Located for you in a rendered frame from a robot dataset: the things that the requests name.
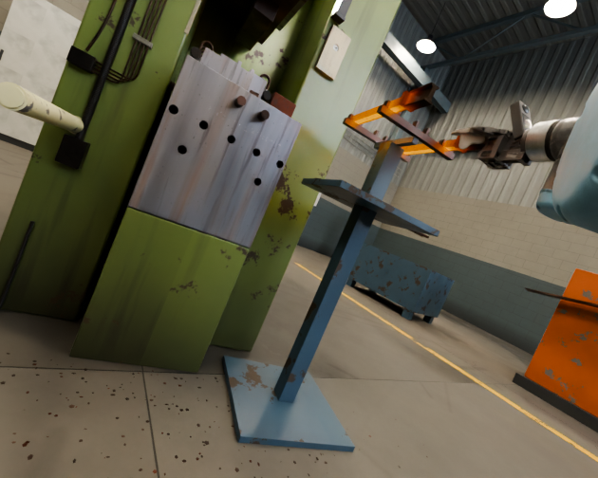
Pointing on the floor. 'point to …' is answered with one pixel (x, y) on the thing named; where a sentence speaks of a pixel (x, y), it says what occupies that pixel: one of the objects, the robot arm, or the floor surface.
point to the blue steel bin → (401, 282)
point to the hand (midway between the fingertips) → (468, 142)
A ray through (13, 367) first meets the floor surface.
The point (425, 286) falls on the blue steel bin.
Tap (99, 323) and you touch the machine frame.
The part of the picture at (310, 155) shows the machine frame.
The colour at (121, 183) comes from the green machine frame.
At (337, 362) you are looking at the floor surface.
